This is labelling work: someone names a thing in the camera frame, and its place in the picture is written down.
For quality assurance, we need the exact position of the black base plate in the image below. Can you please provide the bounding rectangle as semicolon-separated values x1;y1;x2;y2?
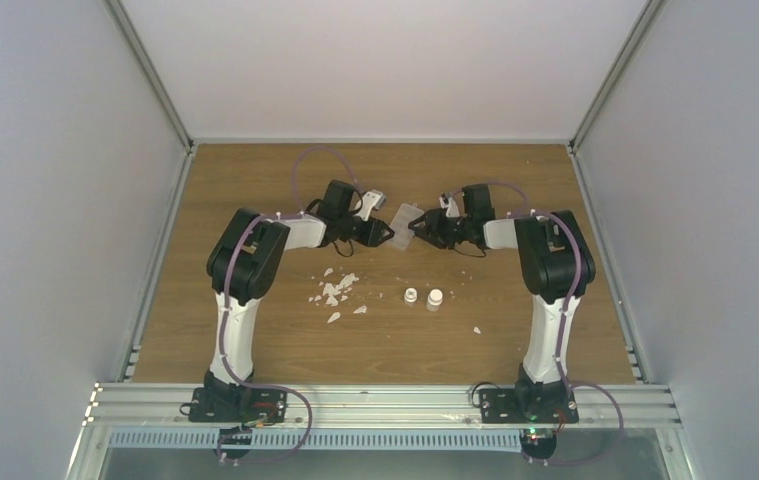
179;387;287;424
468;381;579;425

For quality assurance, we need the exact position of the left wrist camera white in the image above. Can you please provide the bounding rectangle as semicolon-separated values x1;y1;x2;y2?
354;190;387;221

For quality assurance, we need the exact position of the white slotted cable duct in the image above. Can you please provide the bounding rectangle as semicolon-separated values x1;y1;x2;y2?
108;427;521;453

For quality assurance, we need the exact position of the clear plastic pill organizer box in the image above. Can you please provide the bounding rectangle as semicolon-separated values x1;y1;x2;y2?
387;203;424;250

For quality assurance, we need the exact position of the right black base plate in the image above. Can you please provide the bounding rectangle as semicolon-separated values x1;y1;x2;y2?
468;381;579;425

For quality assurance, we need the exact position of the capped white pill bottle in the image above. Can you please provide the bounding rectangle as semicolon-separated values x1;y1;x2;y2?
426;289;444;312

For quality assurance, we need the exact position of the aluminium front rail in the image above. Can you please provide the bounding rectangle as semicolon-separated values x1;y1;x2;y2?
83;383;682;430

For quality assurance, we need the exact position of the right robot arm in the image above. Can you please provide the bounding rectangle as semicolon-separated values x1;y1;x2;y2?
407;184;596;389

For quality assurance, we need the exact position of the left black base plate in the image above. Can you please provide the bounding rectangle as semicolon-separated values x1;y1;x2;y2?
179;387;287;424

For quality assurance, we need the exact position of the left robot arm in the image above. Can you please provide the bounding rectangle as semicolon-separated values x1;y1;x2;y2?
203;180;394;396

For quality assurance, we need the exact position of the white pill fragments pile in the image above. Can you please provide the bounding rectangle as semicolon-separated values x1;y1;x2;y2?
307;268;368;325

